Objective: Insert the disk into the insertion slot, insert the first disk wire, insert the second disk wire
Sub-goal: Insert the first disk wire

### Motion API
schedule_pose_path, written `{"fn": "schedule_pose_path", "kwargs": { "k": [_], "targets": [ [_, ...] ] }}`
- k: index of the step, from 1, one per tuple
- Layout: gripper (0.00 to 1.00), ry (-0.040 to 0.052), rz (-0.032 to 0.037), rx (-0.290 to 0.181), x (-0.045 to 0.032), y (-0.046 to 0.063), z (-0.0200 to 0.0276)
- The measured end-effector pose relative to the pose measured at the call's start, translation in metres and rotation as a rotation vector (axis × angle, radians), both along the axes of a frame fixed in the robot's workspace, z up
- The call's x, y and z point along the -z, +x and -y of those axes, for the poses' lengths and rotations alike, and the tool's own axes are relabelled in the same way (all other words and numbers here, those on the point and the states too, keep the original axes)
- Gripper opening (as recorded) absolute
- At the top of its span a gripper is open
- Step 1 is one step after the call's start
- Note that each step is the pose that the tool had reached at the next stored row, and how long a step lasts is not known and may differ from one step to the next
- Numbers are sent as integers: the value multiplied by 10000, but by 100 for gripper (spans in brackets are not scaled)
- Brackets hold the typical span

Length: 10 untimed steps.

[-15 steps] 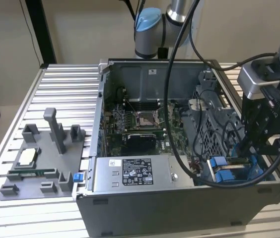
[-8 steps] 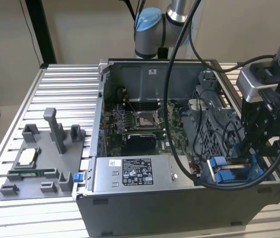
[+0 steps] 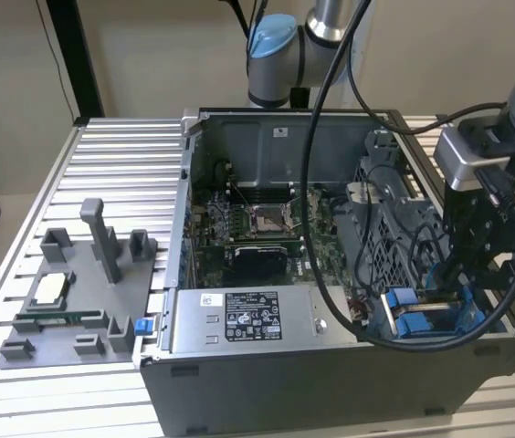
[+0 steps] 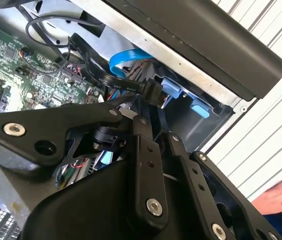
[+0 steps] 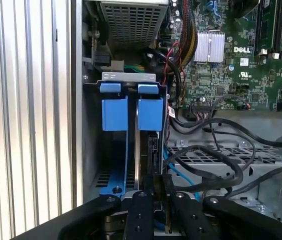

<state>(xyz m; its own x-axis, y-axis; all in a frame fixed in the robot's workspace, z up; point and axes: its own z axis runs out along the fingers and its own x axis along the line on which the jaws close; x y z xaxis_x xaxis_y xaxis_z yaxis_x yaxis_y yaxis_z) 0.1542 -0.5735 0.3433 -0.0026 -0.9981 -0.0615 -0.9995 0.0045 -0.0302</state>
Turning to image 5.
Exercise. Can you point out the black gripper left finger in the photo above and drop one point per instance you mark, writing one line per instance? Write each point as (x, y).
(141, 220)

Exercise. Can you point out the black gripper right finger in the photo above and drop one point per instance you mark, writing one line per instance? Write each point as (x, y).
(193, 220)

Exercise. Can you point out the hard disk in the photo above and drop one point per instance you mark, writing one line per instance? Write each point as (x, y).
(113, 115)

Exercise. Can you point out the empty blue disk carrier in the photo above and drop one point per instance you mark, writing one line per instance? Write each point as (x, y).
(109, 87)

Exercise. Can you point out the metal disk bay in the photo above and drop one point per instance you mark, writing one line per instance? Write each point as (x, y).
(128, 76)

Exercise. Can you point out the dark grey PC case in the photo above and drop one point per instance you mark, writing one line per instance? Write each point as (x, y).
(77, 125)

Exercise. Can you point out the green motherboard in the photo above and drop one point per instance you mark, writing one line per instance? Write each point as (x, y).
(256, 82)

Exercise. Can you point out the white power connector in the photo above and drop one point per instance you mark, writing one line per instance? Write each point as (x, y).
(118, 66)

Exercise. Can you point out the silver finned heatsink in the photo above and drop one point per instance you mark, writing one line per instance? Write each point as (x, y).
(208, 47)

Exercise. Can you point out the silver power supply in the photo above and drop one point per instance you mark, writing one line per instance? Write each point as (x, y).
(131, 22)

